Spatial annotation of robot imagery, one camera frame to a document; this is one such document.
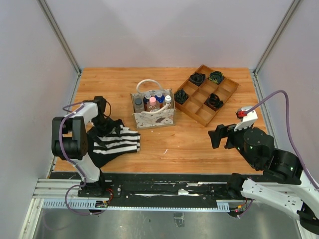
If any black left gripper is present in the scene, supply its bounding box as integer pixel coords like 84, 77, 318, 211
87, 115, 120, 147

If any dark blue pump bottle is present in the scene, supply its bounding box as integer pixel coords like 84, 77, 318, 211
143, 94, 152, 105

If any printed canvas tote bag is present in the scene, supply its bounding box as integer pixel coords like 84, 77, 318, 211
131, 79, 175, 129

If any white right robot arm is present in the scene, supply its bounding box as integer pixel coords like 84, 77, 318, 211
208, 124, 319, 234

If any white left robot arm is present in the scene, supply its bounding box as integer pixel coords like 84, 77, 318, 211
51, 96, 121, 197

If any aluminium frame post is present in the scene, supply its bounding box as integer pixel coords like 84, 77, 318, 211
253, 0, 304, 75
37, 0, 83, 75

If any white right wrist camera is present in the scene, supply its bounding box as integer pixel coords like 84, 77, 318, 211
234, 106, 258, 131

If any left aluminium frame post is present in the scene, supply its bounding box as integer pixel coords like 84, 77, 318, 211
37, 0, 83, 75

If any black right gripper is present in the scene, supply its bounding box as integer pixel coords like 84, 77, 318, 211
208, 119, 258, 168

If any wooden divided tray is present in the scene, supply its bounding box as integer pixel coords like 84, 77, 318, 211
174, 65, 239, 126

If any bright blue pump bottle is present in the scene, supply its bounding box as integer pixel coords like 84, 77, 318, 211
155, 91, 165, 104

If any dark green rolled tie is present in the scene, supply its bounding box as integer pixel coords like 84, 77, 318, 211
174, 88, 189, 105

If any black orange rolled tie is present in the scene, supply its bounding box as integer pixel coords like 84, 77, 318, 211
204, 93, 224, 111

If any clear bottle dark cap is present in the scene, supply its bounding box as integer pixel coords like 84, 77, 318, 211
134, 98, 145, 113

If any grey slotted cable duct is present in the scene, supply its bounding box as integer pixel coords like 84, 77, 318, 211
41, 199, 230, 213

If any right aluminium frame post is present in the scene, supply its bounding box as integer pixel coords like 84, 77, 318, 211
253, 0, 304, 75

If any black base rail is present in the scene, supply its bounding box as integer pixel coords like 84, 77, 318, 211
49, 171, 295, 207

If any clear bottle pink cap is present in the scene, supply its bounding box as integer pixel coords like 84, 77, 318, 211
146, 97, 160, 112

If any black white striped cloth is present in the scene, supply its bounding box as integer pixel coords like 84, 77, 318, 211
87, 119, 141, 168

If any green yellow rolled tie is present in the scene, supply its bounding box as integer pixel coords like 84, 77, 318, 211
208, 71, 224, 85

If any clear bottle white cap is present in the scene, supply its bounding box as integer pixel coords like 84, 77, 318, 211
163, 95, 173, 109

